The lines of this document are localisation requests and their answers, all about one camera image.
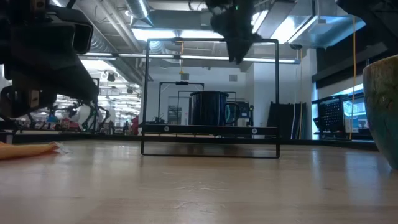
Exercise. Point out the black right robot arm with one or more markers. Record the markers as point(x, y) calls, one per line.
point(379, 18)

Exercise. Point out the black pegboard rack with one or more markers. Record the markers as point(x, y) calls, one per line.
point(331, 113)

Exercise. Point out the lit display screen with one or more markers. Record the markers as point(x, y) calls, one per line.
point(360, 112)

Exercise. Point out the black leaning panels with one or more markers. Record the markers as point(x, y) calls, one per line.
point(289, 121)

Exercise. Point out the black background frame rig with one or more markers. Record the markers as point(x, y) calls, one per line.
point(159, 99)

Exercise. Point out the black enamel mug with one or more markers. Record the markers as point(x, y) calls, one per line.
point(208, 109)

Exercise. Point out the white crumpled scrap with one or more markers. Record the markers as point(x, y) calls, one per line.
point(63, 148)

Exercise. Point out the red background object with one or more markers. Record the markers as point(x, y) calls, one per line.
point(135, 126)

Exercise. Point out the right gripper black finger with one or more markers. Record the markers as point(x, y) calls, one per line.
point(234, 49)
point(244, 48)

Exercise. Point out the large spiral air duct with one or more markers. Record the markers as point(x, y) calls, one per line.
point(102, 43)

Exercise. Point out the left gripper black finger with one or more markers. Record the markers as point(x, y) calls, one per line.
point(81, 81)
point(21, 102)

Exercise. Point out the black far workbench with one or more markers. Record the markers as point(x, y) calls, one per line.
point(93, 137)

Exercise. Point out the green glazed ceramic cup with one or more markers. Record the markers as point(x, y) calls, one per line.
point(384, 112)

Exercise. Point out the small spiral air duct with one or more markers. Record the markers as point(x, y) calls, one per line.
point(138, 9)

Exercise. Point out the dark ceiling dome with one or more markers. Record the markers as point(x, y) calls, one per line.
point(295, 46)

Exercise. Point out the long ceiling light strip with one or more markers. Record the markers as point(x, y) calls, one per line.
point(202, 57)

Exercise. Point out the black ceiling spotlight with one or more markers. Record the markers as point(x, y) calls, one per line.
point(111, 76)

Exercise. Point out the black background robot arm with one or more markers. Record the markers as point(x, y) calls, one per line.
point(155, 119)

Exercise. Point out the orange cloth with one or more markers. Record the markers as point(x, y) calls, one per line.
point(21, 150)

